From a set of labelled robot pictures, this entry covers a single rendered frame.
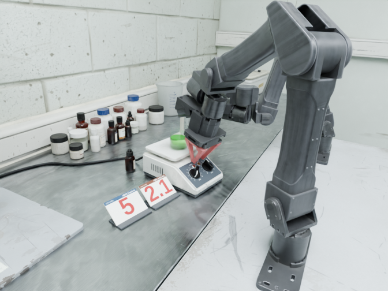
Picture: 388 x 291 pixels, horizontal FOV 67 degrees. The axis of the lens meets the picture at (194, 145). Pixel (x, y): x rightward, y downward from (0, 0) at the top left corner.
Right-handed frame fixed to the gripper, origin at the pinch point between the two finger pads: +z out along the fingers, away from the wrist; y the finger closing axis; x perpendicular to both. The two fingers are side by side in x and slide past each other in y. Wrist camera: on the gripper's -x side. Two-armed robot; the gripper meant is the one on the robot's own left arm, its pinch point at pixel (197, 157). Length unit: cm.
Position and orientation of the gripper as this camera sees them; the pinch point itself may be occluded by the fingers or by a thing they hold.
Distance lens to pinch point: 81.0
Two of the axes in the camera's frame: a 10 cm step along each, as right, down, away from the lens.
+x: 6.9, 5.4, -4.8
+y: -6.9, 2.8, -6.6
